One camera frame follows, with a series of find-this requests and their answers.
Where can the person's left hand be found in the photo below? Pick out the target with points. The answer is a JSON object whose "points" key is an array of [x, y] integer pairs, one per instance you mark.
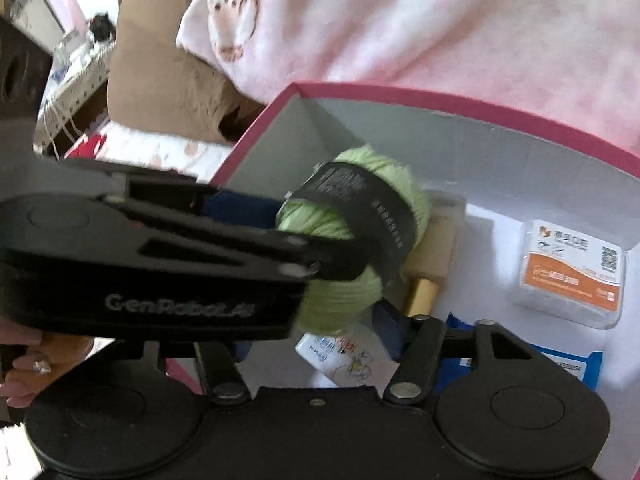
{"points": [[30, 362]]}

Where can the clear box with orange label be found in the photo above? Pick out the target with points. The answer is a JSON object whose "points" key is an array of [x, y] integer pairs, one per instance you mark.
{"points": [[565, 280]]}

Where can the bear print bedsheet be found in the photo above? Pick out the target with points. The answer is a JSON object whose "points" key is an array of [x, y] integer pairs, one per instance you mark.
{"points": [[150, 149]]}

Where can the small black object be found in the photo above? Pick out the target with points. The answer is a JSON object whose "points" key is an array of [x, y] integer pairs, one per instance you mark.
{"points": [[102, 27]]}

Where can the blue plastic packet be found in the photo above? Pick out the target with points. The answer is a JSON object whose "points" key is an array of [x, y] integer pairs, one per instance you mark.
{"points": [[582, 367]]}

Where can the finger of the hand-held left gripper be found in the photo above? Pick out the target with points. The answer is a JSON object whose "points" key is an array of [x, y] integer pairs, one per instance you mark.
{"points": [[235, 242], [235, 210]]}

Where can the pink printed blanket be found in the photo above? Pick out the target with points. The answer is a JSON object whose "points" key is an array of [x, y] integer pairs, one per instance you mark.
{"points": [[425, 25]]}

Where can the white lace cloth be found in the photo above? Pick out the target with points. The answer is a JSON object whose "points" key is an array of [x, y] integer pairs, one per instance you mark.
{"points": [[75, 85]]}

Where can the pink cardboard box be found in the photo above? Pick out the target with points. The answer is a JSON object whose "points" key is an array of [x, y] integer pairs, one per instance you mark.
{"points": [[500, 160]]}

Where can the beige bottle with gold cap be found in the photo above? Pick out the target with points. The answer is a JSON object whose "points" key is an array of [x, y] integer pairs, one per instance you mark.
{"points": [[435, 250]]}

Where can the white tissue packet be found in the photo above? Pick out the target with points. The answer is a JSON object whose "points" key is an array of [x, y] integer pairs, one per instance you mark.
{"points": [[345, 360]]}

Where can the brown pillow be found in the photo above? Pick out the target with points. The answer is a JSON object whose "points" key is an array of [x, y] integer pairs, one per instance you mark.
{"points": [[160, 75]]}

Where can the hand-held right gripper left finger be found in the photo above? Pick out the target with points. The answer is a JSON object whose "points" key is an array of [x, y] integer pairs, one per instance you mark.
{"points": [[220, 370]]}

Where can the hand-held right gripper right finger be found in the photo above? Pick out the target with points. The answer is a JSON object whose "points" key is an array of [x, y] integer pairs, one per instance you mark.
{"points": [[389, 332]]}

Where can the green yarn ball black label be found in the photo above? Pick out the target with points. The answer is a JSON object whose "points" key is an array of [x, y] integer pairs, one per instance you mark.
{"points": [[400, 195]]}

